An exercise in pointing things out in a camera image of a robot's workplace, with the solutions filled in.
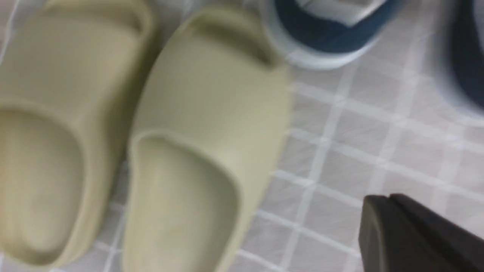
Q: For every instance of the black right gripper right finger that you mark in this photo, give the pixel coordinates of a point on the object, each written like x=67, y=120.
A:
x=463, y=249

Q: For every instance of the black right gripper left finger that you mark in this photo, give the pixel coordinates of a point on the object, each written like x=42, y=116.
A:
x=390, y=243

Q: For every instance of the navy slip-on shoe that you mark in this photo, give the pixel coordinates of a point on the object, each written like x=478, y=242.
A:
x=325, y=34
x=458, y=57

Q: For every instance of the grey checked floor cloth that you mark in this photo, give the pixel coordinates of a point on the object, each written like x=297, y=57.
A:
x=378, y=125

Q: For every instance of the olive green slipper right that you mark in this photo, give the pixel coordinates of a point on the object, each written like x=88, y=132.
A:
x=209, y=130

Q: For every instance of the olive green slipper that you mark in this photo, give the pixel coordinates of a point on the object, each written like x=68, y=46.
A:
x=209, y=130
x=71, y=79

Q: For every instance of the olive green slipper left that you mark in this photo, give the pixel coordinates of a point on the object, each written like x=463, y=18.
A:
x=71, y=79

